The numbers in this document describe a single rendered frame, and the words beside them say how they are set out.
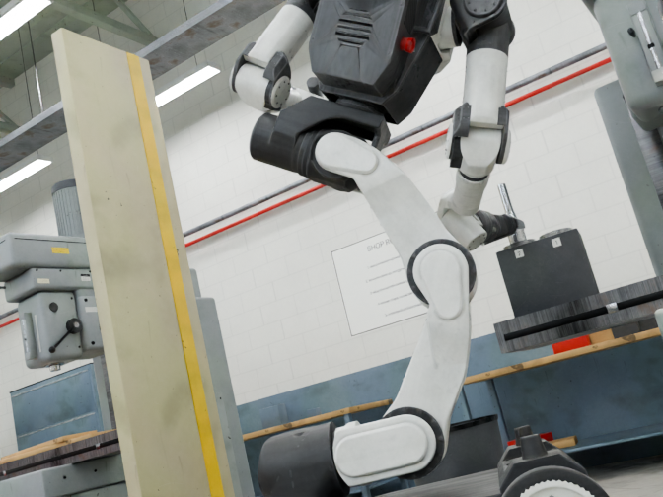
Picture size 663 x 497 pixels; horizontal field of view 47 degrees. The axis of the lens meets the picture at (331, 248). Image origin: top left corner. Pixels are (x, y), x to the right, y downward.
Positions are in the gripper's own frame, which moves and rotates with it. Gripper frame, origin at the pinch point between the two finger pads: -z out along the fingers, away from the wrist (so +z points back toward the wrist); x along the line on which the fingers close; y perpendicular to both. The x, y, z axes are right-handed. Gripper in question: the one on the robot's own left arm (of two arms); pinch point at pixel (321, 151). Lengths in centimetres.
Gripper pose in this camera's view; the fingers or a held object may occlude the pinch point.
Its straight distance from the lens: 225.4
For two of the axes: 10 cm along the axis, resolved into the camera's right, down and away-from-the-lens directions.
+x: 5.0, -8.1, 3.0
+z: -1.7, -4.3, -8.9
